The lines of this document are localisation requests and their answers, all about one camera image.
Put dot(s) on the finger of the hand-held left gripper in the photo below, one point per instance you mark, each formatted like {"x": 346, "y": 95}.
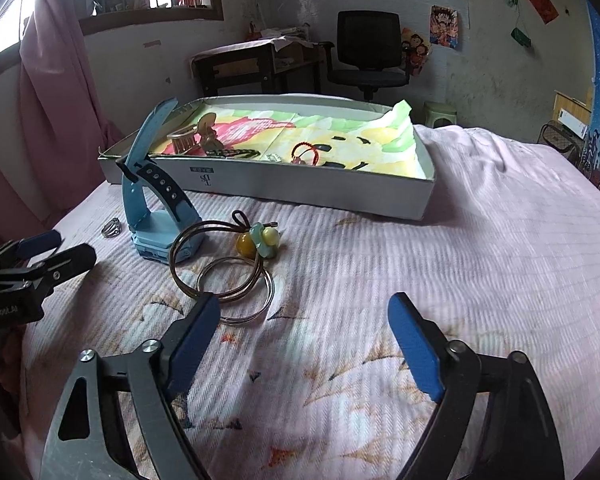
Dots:
{"x": 40, "y": 242}
{"x": 65, "y": 265}

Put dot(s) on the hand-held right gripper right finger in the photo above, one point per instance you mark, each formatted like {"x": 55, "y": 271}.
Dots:
{"x": 415, "y": 345}

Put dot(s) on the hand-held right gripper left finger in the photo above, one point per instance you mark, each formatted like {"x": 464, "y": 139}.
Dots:
{"x": 192, "y": 345}

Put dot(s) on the silver metal bangle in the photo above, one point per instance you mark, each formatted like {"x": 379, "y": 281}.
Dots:
{"x": 271, "y": 300}
{"x": 200, "y": 280}

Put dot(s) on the bronze metal bangle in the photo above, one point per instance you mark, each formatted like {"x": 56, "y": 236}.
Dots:
{"x": 176, "y": 245}

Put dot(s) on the grey cardboard box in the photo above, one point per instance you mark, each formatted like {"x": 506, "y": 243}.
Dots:
{"x": 305, "y": 187}

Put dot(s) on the beige hair claw clip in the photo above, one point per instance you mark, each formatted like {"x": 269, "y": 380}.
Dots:
{"x": 207, "y": 127}

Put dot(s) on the person's left hand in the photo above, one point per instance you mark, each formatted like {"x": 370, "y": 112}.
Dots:
{"x": 9, "y": 360}

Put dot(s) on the floral pink bed sheet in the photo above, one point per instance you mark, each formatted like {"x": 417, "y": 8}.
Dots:
{"x": 430, "y": 285}

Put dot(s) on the blue smartwatch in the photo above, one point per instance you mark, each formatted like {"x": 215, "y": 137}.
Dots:
{"x": 155, "y": 232}

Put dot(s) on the pink curtain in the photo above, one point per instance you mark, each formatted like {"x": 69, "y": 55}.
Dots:
{"x": 55, "y": 85}

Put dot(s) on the colourful printed paper liner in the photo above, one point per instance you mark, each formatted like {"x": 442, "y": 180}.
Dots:
{"x": 380, "y": 150}

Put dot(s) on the green plastic stool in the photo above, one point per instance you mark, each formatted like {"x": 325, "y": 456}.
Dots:
{"x": 440, "y": 112}

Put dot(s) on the wooden desk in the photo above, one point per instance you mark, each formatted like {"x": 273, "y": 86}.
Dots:
{"x": 230, "y": 67}

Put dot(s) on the white box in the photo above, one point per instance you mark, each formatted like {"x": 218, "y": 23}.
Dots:
{"x": 574, "y": 122}

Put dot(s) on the wooden cabinet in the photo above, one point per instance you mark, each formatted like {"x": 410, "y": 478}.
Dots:
{"x": 572, "y": 100}

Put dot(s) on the black office chair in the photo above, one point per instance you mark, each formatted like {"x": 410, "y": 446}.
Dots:
{"x": 370, "y": 40}

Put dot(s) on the stack of papers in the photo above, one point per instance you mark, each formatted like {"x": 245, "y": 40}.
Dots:
{"x": 280, "y": 37}

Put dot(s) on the green pouch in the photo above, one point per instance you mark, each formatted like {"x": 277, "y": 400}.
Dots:
{"x": 521, "y": 36}

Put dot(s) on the red paper square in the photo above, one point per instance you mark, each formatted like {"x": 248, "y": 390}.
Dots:
{"x": 542, "y": 5}

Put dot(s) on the red cartoon wall sticker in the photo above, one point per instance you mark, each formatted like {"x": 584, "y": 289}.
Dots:
{"x": 416, "y": 52}

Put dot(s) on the cartoon wall poster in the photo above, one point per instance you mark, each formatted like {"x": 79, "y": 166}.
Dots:
{"x": 444, "y": 27}

